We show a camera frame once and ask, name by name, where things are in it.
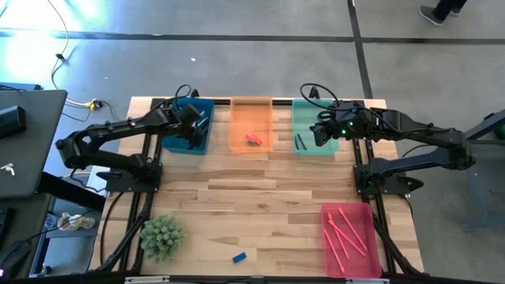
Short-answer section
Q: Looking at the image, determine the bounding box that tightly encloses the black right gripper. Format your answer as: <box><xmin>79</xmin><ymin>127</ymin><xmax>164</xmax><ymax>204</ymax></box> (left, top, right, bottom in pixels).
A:
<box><xmin>310</xmin><ymin>101</ymin><xmax>370</xmax><ymax>147</ymax></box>

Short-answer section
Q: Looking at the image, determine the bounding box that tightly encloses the blue plastic bin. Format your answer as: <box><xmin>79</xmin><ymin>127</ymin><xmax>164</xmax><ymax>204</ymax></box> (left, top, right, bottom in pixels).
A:
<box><xmin>163</xmin><ymin>96</ymin><xmax>216</xmax><ymax>156</ymax></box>

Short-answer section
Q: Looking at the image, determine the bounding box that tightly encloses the teal translucent plastic bin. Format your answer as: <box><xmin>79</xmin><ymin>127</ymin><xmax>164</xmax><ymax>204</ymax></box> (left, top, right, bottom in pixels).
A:
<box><xmin>291</xmin><ymin>98</ymin><xmax>341</xmax><ymax>156</ymax></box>

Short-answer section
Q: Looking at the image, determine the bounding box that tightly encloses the orange translucent plastic bin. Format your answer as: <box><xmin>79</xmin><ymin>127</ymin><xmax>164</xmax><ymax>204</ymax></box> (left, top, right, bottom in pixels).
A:
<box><xmin>229</xmin><ymin>95</ymin><xmax>275</xmax><ymax>155</ymax></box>

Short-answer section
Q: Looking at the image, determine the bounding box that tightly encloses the white paper sheet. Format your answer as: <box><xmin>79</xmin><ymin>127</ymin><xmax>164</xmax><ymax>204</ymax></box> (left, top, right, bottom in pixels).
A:
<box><xmin>85</xmin><ymin>163</ymin><xmax>113</xmax><ymax>197</ymax></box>

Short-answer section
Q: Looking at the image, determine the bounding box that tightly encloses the green artificial plant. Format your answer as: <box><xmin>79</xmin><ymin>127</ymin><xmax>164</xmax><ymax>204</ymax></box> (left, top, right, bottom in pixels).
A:
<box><xmin>139</xmin><ymin>214</ymin><xmax>187</xmax><ymax>264</ymax></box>

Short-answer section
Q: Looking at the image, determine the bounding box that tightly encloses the person's shoe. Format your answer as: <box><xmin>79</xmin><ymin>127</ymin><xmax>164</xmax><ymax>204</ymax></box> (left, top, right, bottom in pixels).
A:
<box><xmin>417</xmin><ymin>4</ymin><xmax>446</xmax><ymax>28</ymax></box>

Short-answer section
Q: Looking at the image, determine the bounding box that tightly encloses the black desk beam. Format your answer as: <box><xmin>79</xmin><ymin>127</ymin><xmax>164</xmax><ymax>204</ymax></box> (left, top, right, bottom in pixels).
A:
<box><xmin>37</xmin><ymin>170</ymin><xmax>107</xmax><ymax>212</ymax></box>

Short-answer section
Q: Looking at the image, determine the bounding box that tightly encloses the pink translucent plastic bin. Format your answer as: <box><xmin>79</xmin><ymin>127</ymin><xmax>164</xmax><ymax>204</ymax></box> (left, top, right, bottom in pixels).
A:
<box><xmin>320</xmin><ymin>202</ymin><xmax>383</xmax><ymax>279</ymax></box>

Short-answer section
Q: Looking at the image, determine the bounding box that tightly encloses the beige coiled object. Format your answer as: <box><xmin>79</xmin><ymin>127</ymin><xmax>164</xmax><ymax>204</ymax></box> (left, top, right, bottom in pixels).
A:
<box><xmin>57</xmin><ymin>211</ymin><xmax>97</xmax><ymax>233</ymax></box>

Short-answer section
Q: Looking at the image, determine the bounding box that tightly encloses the person's leg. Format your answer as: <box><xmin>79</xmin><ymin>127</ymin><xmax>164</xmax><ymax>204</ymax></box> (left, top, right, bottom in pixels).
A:
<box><xmin>432</xmin><ymin>0</ymin><xmax>469</xmax><ymax>21</ymax></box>

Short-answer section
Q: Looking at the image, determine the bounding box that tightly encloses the black desk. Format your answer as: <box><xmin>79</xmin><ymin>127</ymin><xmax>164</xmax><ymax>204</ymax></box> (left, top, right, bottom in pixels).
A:
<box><xmin>0</xmin><ymin>88</ymin><xmax>69</xmax><ymax>199</ymax></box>

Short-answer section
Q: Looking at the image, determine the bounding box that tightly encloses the black box device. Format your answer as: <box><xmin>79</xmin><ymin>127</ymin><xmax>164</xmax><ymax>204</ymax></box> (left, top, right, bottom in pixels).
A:
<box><xmin>0</xmin><ymin>105</ymin><xmax>28</xmax><ymax>140</ymax></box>

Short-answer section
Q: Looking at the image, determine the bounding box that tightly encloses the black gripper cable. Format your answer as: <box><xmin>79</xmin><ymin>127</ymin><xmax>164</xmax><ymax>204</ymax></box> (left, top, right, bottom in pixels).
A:
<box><xmin>151</xmin><ymin>83</ymin><xmax>194</xmax><ymax>115</ymax></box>
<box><xmin>298</xmin><ymin>82</ymin><xmax>341</xmax><ymax>119</ymax></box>

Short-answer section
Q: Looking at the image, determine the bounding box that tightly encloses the black aluminium table frame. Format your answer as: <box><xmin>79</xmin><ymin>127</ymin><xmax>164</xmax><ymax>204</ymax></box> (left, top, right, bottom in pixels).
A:
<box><xmin>90</xmin><ymin>87</ymin><xmax>425</xmax><ymax>284</ymax></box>

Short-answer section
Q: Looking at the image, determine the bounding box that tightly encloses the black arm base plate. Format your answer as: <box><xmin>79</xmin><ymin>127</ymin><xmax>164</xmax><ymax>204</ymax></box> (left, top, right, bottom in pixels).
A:
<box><xmin>95</xmin><ymin>160</ymin><xmax>163</xmax><ymax>194</ymax></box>
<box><xmin>352</xmin><ymin>163</ymin><xmax>425</xmax><ymax>197</ymax></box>

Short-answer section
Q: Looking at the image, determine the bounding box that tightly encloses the white floor cable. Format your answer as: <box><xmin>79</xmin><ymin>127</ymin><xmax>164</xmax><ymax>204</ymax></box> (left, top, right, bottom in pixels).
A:
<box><xmin>46</xmin><ymin>0</ymin><xmax>95</xmax><ymax>108</ymax></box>

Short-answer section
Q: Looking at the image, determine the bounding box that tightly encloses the grey metal table frame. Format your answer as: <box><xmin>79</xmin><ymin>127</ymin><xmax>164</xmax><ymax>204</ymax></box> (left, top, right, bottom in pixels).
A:
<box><xmin>435</xmin><ymin>109</ymin><xmax>505</xmax><ymax>233</ymax></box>

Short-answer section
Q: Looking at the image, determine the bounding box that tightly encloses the silver bracket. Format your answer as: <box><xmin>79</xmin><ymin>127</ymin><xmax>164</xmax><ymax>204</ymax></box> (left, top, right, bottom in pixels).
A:
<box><xmin>346</xmin><ymin>277</ymin><xmax>391</xmax><ymax>284</ymax></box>
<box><xmin>125</xmin><ymin>275</ymin><xmax>171</xmax><ymax>284</ymax></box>

